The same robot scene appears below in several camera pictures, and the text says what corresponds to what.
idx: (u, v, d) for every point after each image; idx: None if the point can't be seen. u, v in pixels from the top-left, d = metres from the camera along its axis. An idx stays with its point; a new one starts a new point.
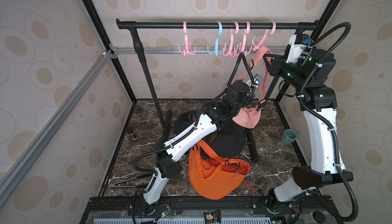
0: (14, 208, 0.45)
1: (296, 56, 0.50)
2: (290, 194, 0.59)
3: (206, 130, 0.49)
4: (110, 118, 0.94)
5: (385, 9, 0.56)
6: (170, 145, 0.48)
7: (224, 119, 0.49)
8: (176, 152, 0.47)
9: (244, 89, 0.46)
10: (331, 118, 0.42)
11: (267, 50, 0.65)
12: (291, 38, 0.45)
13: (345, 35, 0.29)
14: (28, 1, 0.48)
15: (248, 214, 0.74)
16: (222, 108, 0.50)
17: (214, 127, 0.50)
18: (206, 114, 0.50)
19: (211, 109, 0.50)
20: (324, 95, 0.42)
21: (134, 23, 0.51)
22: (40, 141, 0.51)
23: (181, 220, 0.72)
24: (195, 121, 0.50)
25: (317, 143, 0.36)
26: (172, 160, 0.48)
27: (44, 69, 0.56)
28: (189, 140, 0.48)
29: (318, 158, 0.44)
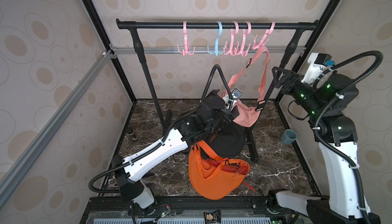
0: (14, 208, 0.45)
1: (313, 77, 0.45)
2: (295, 207, 0.56)
3: (174, 147, 0.43)
4: (110, 118, 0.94)
5: (386, 9, 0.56)
6: (128, 163, 0.41)
7: (197, 136, 0.44)
8: (136, 169, 0.40)
9: (218, 105, 0.42)
10: (351, 154, 0.37)
11: (266, 50, 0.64)
12: (313, 55, 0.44)
13: (375, 67, 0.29)
14: (29, 2, 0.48)
15: (248, 214, 0.73)
16: (195, 125, 0.45)
17: (185, 145, 0.44)
18: (178, 129, 0.45)
19: (184, 124, 0.46)
20: (343, 126, 0.37)
21: (133, 23, 0.51)
22: (40, 141, 0.51)
23: (182, 220, 0.72)
24: (163, 137, 0.45)
25: (338, 183, 0.38)
26: (128, 179, 0.40)
27: (44, 69, 0.56)
28: (152, 156, 0.42)
29: (340, 200, 0.38)
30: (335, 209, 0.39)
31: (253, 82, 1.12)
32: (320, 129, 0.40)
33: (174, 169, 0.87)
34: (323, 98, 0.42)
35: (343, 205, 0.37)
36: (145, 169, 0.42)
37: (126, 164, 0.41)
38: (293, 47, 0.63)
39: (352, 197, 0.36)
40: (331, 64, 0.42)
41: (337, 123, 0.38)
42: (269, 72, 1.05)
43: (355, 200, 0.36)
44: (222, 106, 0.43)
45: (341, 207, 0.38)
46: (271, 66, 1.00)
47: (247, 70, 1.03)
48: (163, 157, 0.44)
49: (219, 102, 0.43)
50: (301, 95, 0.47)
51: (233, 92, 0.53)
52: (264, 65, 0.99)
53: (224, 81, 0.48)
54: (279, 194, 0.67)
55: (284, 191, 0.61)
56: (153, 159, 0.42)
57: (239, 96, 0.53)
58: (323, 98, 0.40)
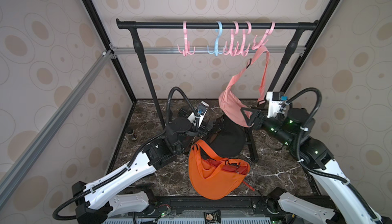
0: (14, 208, 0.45)
1: (275, 110, 0.52)
2: (302, 216, 0.56)
3: (140, 172, 0.43)
4: (110, 118, 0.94)
5: (386, 9, 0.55)
6: (90, 191, 0.40)
7: (165, 159, 0.45)
8: (96, 198, 0.39)
9: (182, 129, 0.42)
10: (338, 172, 0.40)
11: (267, 50, 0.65)
12: (268, 95, 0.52)
13: (319, 102, 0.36)
14: (29, 2, 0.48)
15: (248, 214, 0.73)
16: (164, 148, 0.46)
17: (152, 169, 0.44)
18: (146, 153, 0.45)
19: (153, 147, 0.46)
20: (318, 150, 0.42)
21: (133, 23, 0.51)
22: (40, 141, 0.51)
23: (181, 220, 0.72)
24: (129, 163, 0.44)
25: (346, 204, 0.39)
26: (87, 208, 0.38)
27: (44, 69, 0.56)
28: (115, 183, 0.41)
29: (356, 219, 0.38)
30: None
31: (253, 82, 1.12)
32: (303, 159, 0.43)
33: (174, 169, 0.87)
34: (291, 130, 0.45)
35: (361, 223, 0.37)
36: (106, 195, 0.40)
37: (87, 192, 0.39)
38: (293, 47, 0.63)
39: (363, 211, 0.37)
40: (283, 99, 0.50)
41: (312, 150, 0.42)
42: (269, 72, 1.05)
43: (366, 215, 0.37)
44: (188, 129, 0.42)
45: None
46: (271, 66, 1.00)
47: (247, 70, 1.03)
48: (126, 182, 0.42)
49: (184, 125, 0.43)
50: (272, 128, 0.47)
51: (199, 108, 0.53)
52: (264, 65, 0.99)
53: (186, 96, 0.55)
54: (283, 201, 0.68)
55: (285, 194, 0.66)
56: (118, 184, 0.41)
57: (203, 112, 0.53)
58: (292, 130, 0.45)
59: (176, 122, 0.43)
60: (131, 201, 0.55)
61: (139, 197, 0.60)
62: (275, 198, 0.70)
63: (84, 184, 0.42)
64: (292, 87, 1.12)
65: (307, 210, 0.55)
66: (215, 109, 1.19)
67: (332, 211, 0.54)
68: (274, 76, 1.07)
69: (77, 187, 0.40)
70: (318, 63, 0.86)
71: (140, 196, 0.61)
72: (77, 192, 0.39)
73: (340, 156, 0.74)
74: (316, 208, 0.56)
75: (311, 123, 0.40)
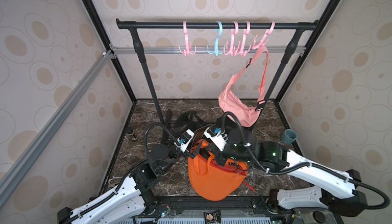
0: (14, 209, 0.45)
1: (223, 141, 0.55)
2: (301, 204, 0.56)
3: (127, 195, 0.47)
4: (110, 118, 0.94)
5: (386, 9, 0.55)
6: (77, 216, 0.42)
7: (150, 183, 0.50)
8: (84, 222, 0.42)
9: (162, 156, 0.47)
10: (298, 159, 0.44)
11: (266, 50, 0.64)
12: (206, 133, 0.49)
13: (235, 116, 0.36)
14: (29, 2, 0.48)
15: (248, 214, 0.73)
16: (150, 171, 0.52)
17: (138, 192, 0.49)
18: (132, 177, 0.50)
19: (139, 172, 0.52)
20: (275, 152, 0.45)
21: (133, 23, 0.51)
22: (40, 141, 0.51)
23: (182, 220, 0.72)
24: (116, 187, 0.48)
25: (320, 181, 0.42)
26: None
27: (44, 69, 0.56)
28: (102, 207, 0.44)
29: (338, 190, 0.41)
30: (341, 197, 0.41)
31: (253, 82, 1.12)
32: (269, 168, 0.44)
33: (174, 169, 0.87)
34: (241, 152, 0.51)
35: (341, 192, 0.40)
36: (96, 218, 0.44)
37: (74, 218, 0.42)
38: (293, 47, 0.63)
39: (336, 179, 0.41)
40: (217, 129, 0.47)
41: (268, 155, 0.45)
42: (269, 72, 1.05)
43: (340, 181, 0.41)
44: (166, 156, 0.48)
45: (345, 195, 0.40)
46: (271, 66, 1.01)
47: (247, 70, 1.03)
48: (118, 204, 0.47)
49: (164, 152, 0.48)
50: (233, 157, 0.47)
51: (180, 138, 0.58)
52: (264, 65, 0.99)
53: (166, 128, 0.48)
54: (282, 202, 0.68)
55: (279, 193, 0.67)
56: (105, 208, 0.44)
57: (186, 141, 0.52)
58: (242, 151, 0.50)
59: (154, 150, 0.49)
60: (122, 212, 0.56)
61: (131, 203, 0.60)
62: (275, 203, 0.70)
63: (71, 209, 0.44)
64: (292, 87, 1.12)
65: (300, 199, 0.57)
66: (215, 109, 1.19)
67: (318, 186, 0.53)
68: (274, 76, 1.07)
69: (64, 212, 0.42)
70: (318, 62, 0.86)
71: (133, 201, 0.61)
72: (64, 217, 0.42)
73: (340, 156, 0.74)
74: (308, 193, 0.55)
75: (250, 137, 0.43)
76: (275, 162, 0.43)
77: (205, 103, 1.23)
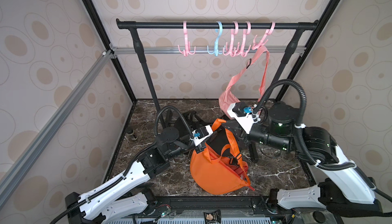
0: (14, 208, 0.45)
1: (252, 121, 0.43)
2: (301, 204, 0.56)
3: (136, 180, 0.45)
4: (109, 118, 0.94)
5: (386, 9, 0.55)
6: (85, 200, 0.40)
7: (160, 168, 0.48)
8: (92, 207, 0.40)
9: (171, 139, 0.44)
10: (343, 158, 0.35)
11: (266, 50, 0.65)
12: (230, 113, 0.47)
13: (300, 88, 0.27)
14: (29, 2, 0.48)
15: (249, 214, 0.74)
16: (158, 156, 0.49)
17: (147, 177, 0.47)
18: (141, 162, 0.48)
19: (147, 156, 0.49)
20: (327, 141, 0.34)
21: (134, 23, 0.51)
22: (40, 141, 0.51)
23: (182, 220, 0.72)
24: (124, 172, 0.46)
25: (350, 185, 0.37)
26: (86, 217, 0.39)
27: (44, 69, 0.56)
28: (111, 192, 0.42)
29: (359, 195, 0.38)
30: (354, 201, 0.40)
31: (253, 82, 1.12)
32: (319, 159, 0.33)
33: (174, 169, 0.87)
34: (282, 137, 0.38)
35: (362, 198, 0.38)
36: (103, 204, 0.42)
37: (82, 202, 0.40)
38: (293, 47, 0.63)
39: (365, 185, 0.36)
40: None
41: (320, 145, 0.34)
42: (269, 72, 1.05)
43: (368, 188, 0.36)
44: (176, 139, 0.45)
45: (364, 201, 0.38)
46: (271, 66, 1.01)
47: (247, 70, 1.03)
48: (126, 189, 0.45)
49: (173, 134, 0.45)
50: (261, 141, 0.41)
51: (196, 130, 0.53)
52: (264, 65, 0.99)
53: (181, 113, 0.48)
54: (282, 201, 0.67)
55: (280, 193, 0.67)
56: (114, 193, 0.42)
57: (201, 134, 0.52)
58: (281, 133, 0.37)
59: (164, 132, 0.46)
60: (128, 205, 0.55)
61: (136, 199, 0.60)
62: (275, 203, 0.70)
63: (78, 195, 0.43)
64: (292, 87, 1.12)
65: (300, 199, 0.57)
66: (215, 109, 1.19)
67: (317, 186, 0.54)
68: (274, 76, 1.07)
69: (72, 197, 0.41)
70: (318, 63, 0.86)
71: (137, 198, 0.60)
72: (71, 202, 0.40)
73: None
74: (307, 193, 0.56)
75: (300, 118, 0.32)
76: (326, 152, 0.33)
77: (205, 103, 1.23)
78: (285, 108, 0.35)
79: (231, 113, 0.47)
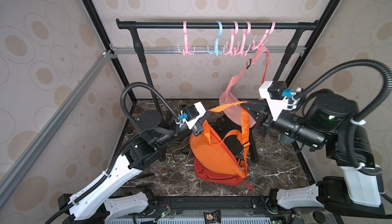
0: (14, 209, 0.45)
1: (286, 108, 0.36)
2: (301, 204, 0.55)
3: (121, 177, 0.39)
4: (109, 118, 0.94)
5: (386, 9, 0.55)
6: (72, 203, 0.38)
7: (148, 158, 0.40)
8: (81, 209, 0.37)
9: (150, 126, 0.34)
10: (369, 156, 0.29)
11: (266, 50, 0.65)
12: (263, 93, 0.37)
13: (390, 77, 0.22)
14: (29, 2, 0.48)
15: (248, 214, 0.73)
16: (145, 146, 0.41)
17: (132, 172, 0.40)
18: (125, 155, 0.41)
19: (132, 148, 0.41)
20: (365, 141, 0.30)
21: (133, 23, 0.51)
22: (39, 141, 0.51)
23: (182, 220, 0.72)
24: (106, 170, 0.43)
25: (362, 185, 0.35)
26: (76, 218, 0.37)
27: (44, 69, 0.56)
28: (98, 192, 0.38)
29: (366, 198, 0.37)
30: (358, 203, 0.40)
31: (253, 82, 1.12)
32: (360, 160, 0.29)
33: (174, 169, 0.87)
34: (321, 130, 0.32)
35: (368, 200, 0.37)
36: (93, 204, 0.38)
37: (69, 205, 0.38)
38: (293, 47, 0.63)
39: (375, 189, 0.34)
40: (292, 93, 0.37)
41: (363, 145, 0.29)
42: (269, 72, 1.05)
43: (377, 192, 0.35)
44: (156, 126, 0.35)
45: (369, 204, 0.38)
46: (271, 66, 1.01)
47: (247, 70, 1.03)
48: (116, 186, 0.40)
49: (153, 121, 0.35)
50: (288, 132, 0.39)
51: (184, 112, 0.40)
52: (264, 65, 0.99)
53: (156, 92, 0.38)
54: (282, 201, 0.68)
55: (279, 194, 0.67)
56: (100, 193, 0.38)
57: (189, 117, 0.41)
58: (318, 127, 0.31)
59: (143, 120, 0.36)
60: (129, 203, 0.55)
61: (138, 198, 0.60)
62: (274, 202, 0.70)
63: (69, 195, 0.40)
64: (292, 87, 1.12)
65: (299, 198, 0.57)
66: (215, 109, 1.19)
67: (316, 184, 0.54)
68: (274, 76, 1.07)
69: (62, 198, 0.39)
70: (318, 63, 0.86)
71: (138, 197, 0.60)
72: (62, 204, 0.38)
73: None
74: (305, 192, 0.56)
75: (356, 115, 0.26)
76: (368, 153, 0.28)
77: (205, 103, 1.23)
78: (337, 98, 0.28)
79: (264, 93, 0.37)
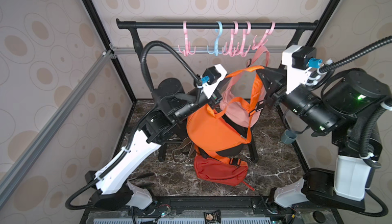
0: (14, 209, 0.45)
1: (303, 81, 0.32)
2: (296, 200, 0.55)
3: (142, 152, 0.38)
4: (109, 118, 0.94)
5: (386, 9, 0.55)
6: (97, 179, 0.39)
7: (166, 130, 0.38)
8: (106, 185, 0.37)
9: (171, 93, 0.32)
10: None
11: (266, 50, 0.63)
12: (286, 57, 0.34)
13: None
14: (29, 2, 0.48)
15: (248, 214, 0.73)
16: (161, 119, 0.39)
17: (154, 146, 0.39)
18: (143, 130, 0.39)
19: (148, 121, 0.39)
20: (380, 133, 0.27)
21: (133, 23, 0.51)
22: (39, 141, 0.51)
23: (181, 220, 0.72)
24: (126, 144, 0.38)
25: (353, 176, 0.35)
26: (102, 195, 0.38)
27: (44, 69, 0.56)
28: (121, 167, 0.38)
29: (351, 191, 0.38)
30: (340, 196, 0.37)
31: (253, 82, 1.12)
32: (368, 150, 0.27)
33: (174, 169, 0.87)
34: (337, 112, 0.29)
35: (351, 193, 0.38)
36: (118, 180, 0.39)
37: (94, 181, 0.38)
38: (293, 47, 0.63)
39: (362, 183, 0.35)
40: (319, 64, 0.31)
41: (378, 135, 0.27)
42: None
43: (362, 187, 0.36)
44: (178, 92, 0.33)
45: (351, 197, 0.39)
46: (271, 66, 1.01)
47: (247, 70, 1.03)
48: (139, 162, 0.40)
49: (171, 89, 0.32)
50: (296, 110, 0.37)
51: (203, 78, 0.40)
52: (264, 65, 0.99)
53: (177, 55, 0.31)
54: (278, 198, 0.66)
55: (276, 192, 0.70)
56: (124, 169, 0.38)
57: (211, 81, 0.39)
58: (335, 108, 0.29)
59: (161, 89, 0.33)
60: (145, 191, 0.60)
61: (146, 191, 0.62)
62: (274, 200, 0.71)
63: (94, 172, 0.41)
64: None
65: (289, 193, 0.59)
66: None
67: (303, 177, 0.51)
68: None
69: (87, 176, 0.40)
70: None
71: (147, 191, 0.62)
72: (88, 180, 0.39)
73: None
74: (294, 186, 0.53)
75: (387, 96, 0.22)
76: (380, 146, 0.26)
77: None
78: (370, 78, 0.23)
79: (287, 58, 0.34)
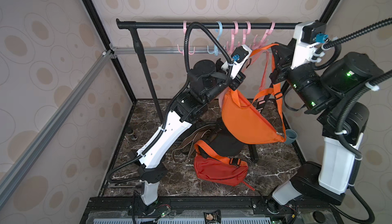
0: (14, 209, 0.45)
1: (308, 58, 0.34)
2: (291, 196, 0.57)
3: (177, 130, 0.42)
4: (109, 118, 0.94)
5: (385, 9, 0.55)
6: (141, 155, 0.44)
7: (196, 111, 0.40)
8: (149, 160, 0.43)
9: (206, 72, 0.35)
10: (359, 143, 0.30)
11: None
12: (297, 30, 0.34)
13: None
14: (28, 1, 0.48)
15: (248, 214, 0.73)
16: (192, 100, 0.41)
17: (186, 124, 0.42)
18: (175, 110, 0.42)
19: (179, 102, 0.42)
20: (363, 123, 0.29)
21: (133, 23, 0.51)
22: (39, 141, 0.51)
23: (181, 220, 0.72)
24: (162, 124, 0.43)
25: (337, 168, 0.37)
26: (146, 168, 0.43)
27: (44, 69, 0.56)
28: (160, 145, 0.42)
29: (332, 182, 0.40)
30: (322, 185, 0.45)
31: (253, 82, 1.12)
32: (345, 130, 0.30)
33: (174, 169, 0.87)
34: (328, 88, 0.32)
35: (333, 185, 0.40)
36: (158, 155, 0.44)
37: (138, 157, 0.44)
38: None
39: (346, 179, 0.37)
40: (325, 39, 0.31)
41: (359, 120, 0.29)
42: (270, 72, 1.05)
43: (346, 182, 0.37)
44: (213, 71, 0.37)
45: (332, 189, 0.40)
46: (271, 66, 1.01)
47: (248, 70, 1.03)
48: (175, 138, 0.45)
49: (208, 67, 0.34)
50: (296, 85, 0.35)
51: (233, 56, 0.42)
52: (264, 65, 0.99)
53: (212, 36, 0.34)
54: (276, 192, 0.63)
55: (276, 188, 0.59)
56: (163, 145, 0.43)
57: (241, 59, 0.42)
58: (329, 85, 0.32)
59: (196, 67, 0.35)
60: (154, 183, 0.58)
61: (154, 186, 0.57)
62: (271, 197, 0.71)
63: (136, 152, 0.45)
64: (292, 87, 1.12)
65: (283, 187, 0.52)
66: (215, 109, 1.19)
67: None
68: None
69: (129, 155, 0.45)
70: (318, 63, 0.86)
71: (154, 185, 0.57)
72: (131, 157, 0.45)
73: None
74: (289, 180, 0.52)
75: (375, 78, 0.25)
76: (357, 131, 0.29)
77: None
78: (369, 61, 0.25)
79: (297, 32, 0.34)
